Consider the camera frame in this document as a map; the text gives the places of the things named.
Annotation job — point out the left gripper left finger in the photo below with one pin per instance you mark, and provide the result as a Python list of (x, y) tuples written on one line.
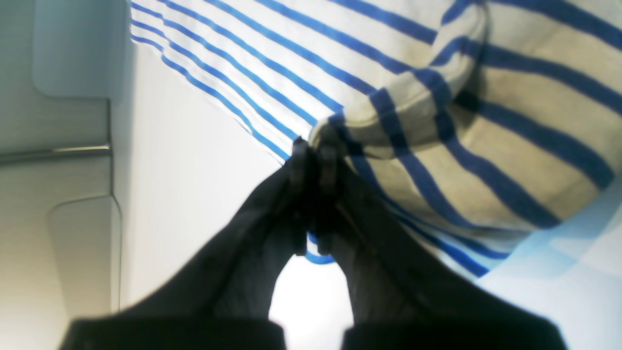
[(220, 299)]

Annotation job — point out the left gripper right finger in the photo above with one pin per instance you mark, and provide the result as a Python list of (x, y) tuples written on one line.
[(402, 297)]

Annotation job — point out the blue white striped T-shirt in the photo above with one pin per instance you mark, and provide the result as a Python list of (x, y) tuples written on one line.
[(478, 121)]

